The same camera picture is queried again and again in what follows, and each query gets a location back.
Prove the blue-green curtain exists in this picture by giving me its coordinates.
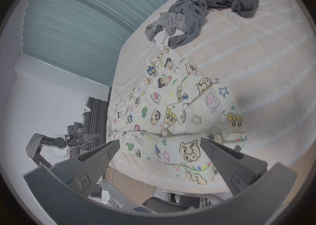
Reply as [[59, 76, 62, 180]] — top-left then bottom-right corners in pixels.
[[21, 0, 210, 86]]

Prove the bed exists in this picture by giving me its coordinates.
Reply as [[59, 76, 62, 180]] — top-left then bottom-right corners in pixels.
[[83, 0, 314, 195]]

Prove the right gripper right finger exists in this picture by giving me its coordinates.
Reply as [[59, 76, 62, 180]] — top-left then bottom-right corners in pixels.
[[200, 138, 269, 195]]

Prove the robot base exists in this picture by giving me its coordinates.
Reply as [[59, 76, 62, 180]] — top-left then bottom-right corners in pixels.
[[88, 178, 223, 216]]

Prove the white printed pyjama top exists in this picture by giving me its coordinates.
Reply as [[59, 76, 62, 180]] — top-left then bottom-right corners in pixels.
[[106, 42, 249, 188]]

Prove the pile of clothes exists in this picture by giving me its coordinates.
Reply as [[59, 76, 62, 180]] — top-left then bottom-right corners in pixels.
[[144, 0, 260, 49]]

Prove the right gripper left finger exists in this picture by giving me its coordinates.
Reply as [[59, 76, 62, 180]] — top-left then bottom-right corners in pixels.
[[53, 140, 121, 198]]

